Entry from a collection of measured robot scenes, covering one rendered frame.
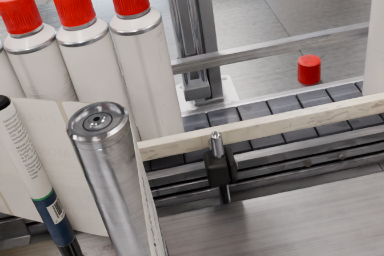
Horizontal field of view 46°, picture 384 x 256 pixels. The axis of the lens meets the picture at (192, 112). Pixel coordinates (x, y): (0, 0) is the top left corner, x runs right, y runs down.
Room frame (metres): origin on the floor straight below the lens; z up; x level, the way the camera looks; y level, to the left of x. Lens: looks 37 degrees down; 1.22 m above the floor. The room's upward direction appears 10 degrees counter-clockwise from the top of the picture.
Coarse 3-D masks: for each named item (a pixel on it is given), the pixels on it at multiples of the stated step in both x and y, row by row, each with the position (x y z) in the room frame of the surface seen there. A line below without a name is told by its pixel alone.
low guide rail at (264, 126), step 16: (368, 96) 0.38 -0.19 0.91; (288, 112) 0.38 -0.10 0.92; (304, 112) 0.37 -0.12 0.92; (320, 112) 0.37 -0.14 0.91; (336, 112) 0.37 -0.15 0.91; (352, 112) 0.37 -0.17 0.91; (368, 112) 0.37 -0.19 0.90; (208, 128) 0.38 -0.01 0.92; (224, 128) 0.37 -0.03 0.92; (240, 128) 0.37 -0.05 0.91; (256, 128) 0.37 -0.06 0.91; (272, 128) 0.37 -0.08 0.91; (288, 128) 0.37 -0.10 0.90; (304, 128) 0.37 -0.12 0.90; (144, 144) 0.37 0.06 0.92; (160, 144) 0.37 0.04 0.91; (176, 144) 0.37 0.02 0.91; (192, 144) 0.37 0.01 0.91; (224, 144) 0.37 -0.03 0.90; (144, 160) 0.36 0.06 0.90
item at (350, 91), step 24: (288, 96) 0.45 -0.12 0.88; (312, 96) 0.45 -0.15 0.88; (336, 96) 0.44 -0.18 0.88; (360, 96) 0.43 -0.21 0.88; (192, 120) 0.44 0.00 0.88; (216, 120) 0.43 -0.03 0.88; (240, 120) 0.42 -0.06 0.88; (360, 120) 0.39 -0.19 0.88; (240, 144) 0.38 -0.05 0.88; (264, 144) 0.37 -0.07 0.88
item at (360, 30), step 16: (320, 32) 0.46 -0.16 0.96; (336, 32) 0.45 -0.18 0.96; (352, 32) 0.45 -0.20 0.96; (368, 32) 0.45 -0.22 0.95; (240, 48) 0.45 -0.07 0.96; (256, 48) 0.45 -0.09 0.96; (272, 48) 0.45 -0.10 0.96; (288, 48) 0.45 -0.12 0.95; (304, 48) 0.45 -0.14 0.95; (176, 64) 0.44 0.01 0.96; (192, 64) 0.44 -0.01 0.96; (208, 64) 0.44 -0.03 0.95; (224, 64) 0.44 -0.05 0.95
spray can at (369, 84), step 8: (376, 0) 0.42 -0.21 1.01; (376, 8) 0.41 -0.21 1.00; (376, 16) 0.41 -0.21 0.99; (376, 24) 0.41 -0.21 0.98; (376, 32) 0.41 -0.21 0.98; (368, 40) 0.42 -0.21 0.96; (376, 40) 0.41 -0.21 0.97; (368, 48) 0.42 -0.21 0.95; (376, 48) 0.41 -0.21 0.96; (368, 56) 0.42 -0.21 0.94; (376, 56) 0.41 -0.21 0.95; (368, 64) 0.42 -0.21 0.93; (376, 64) 0.41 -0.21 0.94; (368, 72) 0.42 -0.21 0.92; (376, 72) 0.41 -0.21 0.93; (368, 80) 0.41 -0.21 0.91; (376, 80) 0.40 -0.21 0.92; (368, 88) 0.41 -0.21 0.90; (376, 88) 0.40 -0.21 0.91
